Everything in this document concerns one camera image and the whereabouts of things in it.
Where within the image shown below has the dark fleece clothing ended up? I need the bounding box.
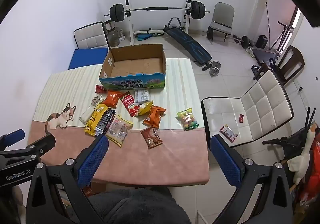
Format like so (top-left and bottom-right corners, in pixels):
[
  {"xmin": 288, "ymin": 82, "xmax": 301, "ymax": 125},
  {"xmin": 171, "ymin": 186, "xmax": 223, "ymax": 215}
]
[{"xmin": 70, "ymin": 188, "xmax": 192, "ymax": 224}]

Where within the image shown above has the black scooter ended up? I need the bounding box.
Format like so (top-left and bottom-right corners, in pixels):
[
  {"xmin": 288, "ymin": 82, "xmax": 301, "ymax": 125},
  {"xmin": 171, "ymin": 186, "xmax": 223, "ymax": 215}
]
[{"xmin": 262, "ymin": 107, "xmax": 316, "ymax": 160}]

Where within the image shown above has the black speaker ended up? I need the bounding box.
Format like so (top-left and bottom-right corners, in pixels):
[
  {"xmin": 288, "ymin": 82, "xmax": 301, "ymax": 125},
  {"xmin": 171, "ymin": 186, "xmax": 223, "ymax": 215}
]
[{"xmin": 255, "ymin": 35, "xmax": 269, "ymax": 49}]

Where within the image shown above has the orange snack bag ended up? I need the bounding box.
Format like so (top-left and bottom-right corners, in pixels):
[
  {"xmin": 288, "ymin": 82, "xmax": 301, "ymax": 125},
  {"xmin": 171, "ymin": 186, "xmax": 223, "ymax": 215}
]
[
  {"xmin": 101, "ymin": 90, "xmax": 123, "ymax": 109},
  {"xmin": 143, "ymin": 105, "xmax": 167, "ymax": 128}
]

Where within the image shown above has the red bag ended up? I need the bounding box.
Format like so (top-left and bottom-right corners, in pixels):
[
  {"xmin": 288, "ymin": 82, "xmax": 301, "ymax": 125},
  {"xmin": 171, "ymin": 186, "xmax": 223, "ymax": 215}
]
[{"xmin": 298, "ymin": 134, "xmax": 320, "ymax": 205}]

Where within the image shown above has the black exercise machine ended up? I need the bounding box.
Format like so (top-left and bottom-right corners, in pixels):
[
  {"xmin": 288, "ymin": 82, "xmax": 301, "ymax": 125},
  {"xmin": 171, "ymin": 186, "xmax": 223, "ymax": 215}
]
[{"xmin": 251, "ymin": 20, "xmax": 296, "ymax": 81}]

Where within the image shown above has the striped cat print tablecloth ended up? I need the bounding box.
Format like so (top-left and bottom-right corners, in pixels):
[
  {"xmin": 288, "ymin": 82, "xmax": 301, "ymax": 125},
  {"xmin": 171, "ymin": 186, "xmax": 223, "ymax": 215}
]
[{"xmin": 27, "ymin": 58, "xmax": 211, "ymax": 187}]

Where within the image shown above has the black snack packet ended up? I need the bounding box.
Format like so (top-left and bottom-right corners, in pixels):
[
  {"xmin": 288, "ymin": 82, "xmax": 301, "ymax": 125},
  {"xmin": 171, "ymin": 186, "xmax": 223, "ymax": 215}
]
[{"xmin": 94, "ymin": 108, "xmax": 116, "ymax": 137}]

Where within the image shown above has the colourful candy bag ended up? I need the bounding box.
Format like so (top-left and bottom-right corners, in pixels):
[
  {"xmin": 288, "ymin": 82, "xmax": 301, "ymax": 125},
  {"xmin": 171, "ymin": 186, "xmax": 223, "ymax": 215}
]
[{"xmin": 176, "ymin": 108, "xmax": 199, "ymax": 131}]

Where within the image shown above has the blue printed cardboard box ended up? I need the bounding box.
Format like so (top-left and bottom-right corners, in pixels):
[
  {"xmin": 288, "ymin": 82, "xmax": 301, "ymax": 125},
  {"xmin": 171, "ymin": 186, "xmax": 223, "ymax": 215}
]
[{"xmin": 99, "ymin": 44, "xmax": 167, "ymax": 91}]

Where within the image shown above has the black sit-up bench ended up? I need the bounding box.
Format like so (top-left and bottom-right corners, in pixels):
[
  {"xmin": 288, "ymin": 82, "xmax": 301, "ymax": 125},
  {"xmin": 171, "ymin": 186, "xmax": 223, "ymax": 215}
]
[{"xmin": 163, "ymin": 17, "xmax": 213, "ymax": 72}]

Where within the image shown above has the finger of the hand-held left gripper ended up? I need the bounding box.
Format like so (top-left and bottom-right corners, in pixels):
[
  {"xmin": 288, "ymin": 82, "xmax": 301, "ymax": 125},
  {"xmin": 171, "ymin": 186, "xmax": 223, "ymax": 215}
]
[
  {"xmin": 0, "ymin": 129, "xmax": 26, "ymax": 150},
  {"xmin": 0, "ymin": 134, "xmax": 56, "ymax": 164}
]

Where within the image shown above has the chrome dumbbell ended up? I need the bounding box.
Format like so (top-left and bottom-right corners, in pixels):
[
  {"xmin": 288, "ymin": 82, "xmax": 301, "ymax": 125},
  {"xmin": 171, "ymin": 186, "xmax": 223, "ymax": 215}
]
[{"xmin": 208, "ymin": 61, "xmax": 222, "ymax": 77}]

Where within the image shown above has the brown wooden chair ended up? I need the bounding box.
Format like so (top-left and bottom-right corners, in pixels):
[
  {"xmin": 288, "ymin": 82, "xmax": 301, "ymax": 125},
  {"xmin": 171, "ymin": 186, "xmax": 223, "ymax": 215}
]
[{"xmin": 269, "ymin": 45, "xmax": 306, "ymax": 86}]

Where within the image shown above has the clear yellow snack bag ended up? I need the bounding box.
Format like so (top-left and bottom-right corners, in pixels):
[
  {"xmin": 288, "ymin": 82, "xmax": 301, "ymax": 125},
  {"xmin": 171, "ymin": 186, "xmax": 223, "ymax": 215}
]
[{"xmin": 105, "ymin": 114, "xmax": 134, "ymax": 148}]

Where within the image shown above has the pink printed packet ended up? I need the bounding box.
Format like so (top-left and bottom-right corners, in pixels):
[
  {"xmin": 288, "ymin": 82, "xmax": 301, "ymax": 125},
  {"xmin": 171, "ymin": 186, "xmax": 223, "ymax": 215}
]
[{"xmin": 220, "ymin": 124, "xmax": 239, "ymax": 143}]

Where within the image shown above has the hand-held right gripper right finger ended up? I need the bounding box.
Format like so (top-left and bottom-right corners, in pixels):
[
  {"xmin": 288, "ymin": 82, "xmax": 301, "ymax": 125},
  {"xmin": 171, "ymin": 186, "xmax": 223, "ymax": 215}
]
[{"xmin": 210, "ymin": 135, "xmax": 293, "ymax": 224}]

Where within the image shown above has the blue foam pad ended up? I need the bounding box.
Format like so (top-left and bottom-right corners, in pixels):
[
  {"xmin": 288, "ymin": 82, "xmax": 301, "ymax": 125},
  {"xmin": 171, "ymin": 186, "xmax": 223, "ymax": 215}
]
[{"xmin": 68, "ymin": 48, "xmax": 109, "ymax": 70}]

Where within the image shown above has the white weight rack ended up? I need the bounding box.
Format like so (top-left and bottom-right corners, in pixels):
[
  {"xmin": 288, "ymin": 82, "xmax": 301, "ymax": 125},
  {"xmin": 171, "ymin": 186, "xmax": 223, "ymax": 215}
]
[{"xmin": 122, "ymin": 0, "xmax": 196, "ymax": 46}]

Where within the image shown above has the clear water jug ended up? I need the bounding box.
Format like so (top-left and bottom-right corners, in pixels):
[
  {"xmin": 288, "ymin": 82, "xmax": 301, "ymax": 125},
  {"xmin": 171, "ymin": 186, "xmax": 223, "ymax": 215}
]
[{"xmin": 108, "ymin": 26, "xmax": 121, "ymax": 47}]

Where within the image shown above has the short barbell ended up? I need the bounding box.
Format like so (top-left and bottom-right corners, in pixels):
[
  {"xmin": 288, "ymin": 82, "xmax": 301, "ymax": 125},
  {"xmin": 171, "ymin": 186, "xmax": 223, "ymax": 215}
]
[{"xmin": 226, "ymin": 35, "xmax": 254, "ymax": 50}]

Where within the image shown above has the large yellow snack packet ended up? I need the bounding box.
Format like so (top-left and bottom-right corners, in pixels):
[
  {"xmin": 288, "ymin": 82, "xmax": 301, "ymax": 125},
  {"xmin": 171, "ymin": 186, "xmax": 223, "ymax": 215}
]
[{"xmin": 84, "ymin": 104, "xmax": 112, "ymax": 136}]

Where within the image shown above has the barbell with black plates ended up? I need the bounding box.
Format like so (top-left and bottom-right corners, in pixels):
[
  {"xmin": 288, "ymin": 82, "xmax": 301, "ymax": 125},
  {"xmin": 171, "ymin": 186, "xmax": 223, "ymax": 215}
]
[{"xmin": 103, "ymin": 1, "xmax": 212, "ymax": 22}]

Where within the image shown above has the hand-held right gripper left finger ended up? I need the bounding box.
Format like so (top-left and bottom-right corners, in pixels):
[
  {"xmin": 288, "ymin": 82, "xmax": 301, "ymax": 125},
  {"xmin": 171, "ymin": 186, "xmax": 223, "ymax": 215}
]
[{"xmin": 26, "ymin": 135, "xmax": 110, "ymax": 224}]

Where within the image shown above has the grey folding chair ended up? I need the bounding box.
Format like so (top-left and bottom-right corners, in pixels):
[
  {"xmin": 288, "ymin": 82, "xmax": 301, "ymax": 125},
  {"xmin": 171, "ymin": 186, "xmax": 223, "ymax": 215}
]
[{"xmin": 207, "ymin": 2, "xmax": 236, "ymax": 45}]

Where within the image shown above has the brown snack packet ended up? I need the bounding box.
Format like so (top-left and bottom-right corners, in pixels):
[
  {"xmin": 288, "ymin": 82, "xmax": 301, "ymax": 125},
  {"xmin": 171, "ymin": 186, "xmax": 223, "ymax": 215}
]
[{"xmin": 140, "ymin": 126, "xmax": 163, "ymax": 150}]

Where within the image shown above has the long red snack packet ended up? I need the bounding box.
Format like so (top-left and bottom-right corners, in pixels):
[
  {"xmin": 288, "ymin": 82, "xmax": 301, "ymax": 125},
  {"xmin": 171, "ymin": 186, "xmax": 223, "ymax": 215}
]
[{"xmin": 119, "ymin": 91, "xmax": 141, "ymax": 117}]

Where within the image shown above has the white clear snack packet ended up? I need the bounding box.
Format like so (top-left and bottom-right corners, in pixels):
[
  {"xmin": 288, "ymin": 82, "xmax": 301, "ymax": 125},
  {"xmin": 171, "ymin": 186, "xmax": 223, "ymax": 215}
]
[{"xmin": 79, "ymin": 105, "xmax": 97, "ymax": 125}]

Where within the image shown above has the white goose plush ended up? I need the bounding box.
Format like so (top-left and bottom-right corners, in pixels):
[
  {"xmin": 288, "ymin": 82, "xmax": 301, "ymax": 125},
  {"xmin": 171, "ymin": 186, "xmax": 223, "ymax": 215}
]
[{"xmin": 287, "ymin": 121, "xmax": 320, "ymax": 185}]

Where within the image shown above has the white padded chair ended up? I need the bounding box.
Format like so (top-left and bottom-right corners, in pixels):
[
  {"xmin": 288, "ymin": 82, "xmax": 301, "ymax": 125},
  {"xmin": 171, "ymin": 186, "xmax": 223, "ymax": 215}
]
[
  {"xmin": 73, "ymin": 21, "xmax": 111, "ymax": 50},
  {"xmin": 201, "ymin": 70, "xmax": 294, "ymax": 150}
]

